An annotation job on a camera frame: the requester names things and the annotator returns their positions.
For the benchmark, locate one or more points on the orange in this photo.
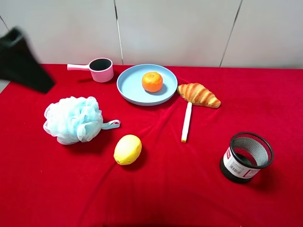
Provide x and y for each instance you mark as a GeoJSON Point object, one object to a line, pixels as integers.
{"type": "Point", "coordinates": [152, 82]}

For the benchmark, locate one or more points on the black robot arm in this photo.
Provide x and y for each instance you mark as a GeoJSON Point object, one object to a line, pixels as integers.
{"type": "Point", "coordinates": [17, 64]}

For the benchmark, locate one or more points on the light blue plate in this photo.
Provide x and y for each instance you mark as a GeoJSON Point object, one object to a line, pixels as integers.
{"type": "Point", "coordinates": [129, 85]}

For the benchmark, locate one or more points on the white and yellow pen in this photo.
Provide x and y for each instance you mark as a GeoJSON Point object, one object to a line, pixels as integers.
{"type": "Point", "coordinates": [186, 122]}

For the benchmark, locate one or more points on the yellow lemon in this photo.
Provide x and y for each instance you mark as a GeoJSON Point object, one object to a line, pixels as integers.
{"type": "Point", "coordinates": [127, 149]}

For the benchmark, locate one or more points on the croissant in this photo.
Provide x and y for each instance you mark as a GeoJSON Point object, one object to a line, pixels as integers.
{"type": "Point", "coordinates": [197, 94]}

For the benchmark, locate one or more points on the light blue bath loofah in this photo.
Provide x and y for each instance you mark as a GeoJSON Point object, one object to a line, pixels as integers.
{"type": "Point", "coordinates": [73, 120]}

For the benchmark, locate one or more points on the black mesh pen holder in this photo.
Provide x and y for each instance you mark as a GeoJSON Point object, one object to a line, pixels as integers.
{"type": "Point", "coordinates": [246, 155]}

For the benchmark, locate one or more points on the red velvet tablecloth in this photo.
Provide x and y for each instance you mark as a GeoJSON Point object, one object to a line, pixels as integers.
{"type": "Point", "coordinates": [171, 183]}

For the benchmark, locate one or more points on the pink saucepan with handle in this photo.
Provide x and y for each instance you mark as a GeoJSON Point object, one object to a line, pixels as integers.
{"type": "Point", "coordinates": [101, 69]}

